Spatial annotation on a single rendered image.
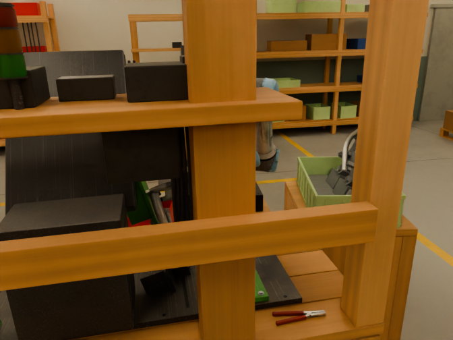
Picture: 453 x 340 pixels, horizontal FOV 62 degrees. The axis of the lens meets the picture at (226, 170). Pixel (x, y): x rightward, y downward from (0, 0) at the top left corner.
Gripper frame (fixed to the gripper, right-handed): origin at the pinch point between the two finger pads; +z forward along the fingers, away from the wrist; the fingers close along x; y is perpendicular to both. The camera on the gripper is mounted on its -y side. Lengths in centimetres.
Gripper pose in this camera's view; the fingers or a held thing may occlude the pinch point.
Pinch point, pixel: (156, 196)
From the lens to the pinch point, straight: 124.0
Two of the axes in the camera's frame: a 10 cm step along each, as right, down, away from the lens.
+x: -0.7, -4.0, -9.2
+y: -3.3, -8.6, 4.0
